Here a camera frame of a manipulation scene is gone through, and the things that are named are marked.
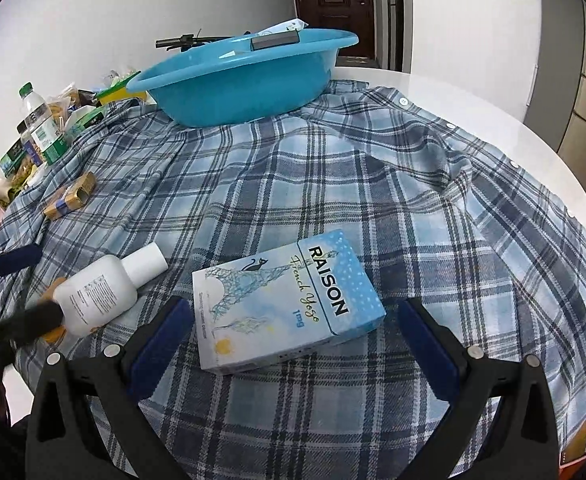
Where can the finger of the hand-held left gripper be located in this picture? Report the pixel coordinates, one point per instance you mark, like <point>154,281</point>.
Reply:
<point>18,259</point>
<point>33,317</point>

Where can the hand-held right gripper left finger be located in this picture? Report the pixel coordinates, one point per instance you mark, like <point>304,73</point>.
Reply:
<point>160,345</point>

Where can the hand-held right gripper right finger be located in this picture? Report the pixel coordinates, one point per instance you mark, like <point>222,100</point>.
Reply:
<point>430,350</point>

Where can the white lotion bottle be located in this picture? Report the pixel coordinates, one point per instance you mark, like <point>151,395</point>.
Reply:
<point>98,290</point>

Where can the gold cigarette box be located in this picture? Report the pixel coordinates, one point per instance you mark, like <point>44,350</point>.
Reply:
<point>68,200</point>

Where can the light blue cigarette box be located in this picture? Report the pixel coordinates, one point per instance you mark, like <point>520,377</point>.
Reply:
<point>273,305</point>

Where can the blue plastic basin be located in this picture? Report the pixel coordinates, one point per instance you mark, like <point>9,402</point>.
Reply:
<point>238,95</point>

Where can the long black box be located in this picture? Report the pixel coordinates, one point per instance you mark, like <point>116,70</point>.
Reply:
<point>275,41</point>

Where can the light blue wipes packet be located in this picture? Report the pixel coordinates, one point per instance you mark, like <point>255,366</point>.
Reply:
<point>285,25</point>

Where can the white round desktop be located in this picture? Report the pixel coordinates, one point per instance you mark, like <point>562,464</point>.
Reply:
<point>498,110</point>

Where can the green snack box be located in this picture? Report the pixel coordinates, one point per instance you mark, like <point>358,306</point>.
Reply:
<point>13,157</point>

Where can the nut snack packet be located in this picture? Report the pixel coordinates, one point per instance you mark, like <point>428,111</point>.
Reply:
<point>32,152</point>

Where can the small dark cap bottle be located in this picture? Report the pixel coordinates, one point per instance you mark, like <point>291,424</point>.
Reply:
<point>23,130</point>

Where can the green label water bottle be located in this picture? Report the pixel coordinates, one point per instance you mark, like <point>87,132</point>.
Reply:
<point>43,130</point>

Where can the green tissue packet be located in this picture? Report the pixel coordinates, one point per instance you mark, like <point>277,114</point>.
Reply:
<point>85,120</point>

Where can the clear snack bag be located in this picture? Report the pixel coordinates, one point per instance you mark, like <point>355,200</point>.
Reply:
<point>65,102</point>

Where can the blue plaid shirt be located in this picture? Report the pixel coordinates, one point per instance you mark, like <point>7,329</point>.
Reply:
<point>323,200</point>

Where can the yellow container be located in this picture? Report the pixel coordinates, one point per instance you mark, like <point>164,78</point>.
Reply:
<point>118,95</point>

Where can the white square card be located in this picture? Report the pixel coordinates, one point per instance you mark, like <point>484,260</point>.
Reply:
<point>229,53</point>

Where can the dark glass sliding door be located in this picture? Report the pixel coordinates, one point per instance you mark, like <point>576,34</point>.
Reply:
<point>390,10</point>

